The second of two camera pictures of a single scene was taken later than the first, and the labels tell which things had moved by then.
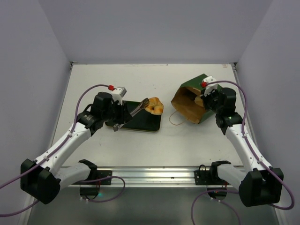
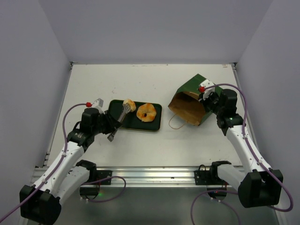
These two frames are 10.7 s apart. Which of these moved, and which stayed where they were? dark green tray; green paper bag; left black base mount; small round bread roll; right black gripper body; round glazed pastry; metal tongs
Moved: metal tongs; small round bread roll; round glazed pastry; green paper bag
Stayed: left black base mount; right black gripper body; dark green tray
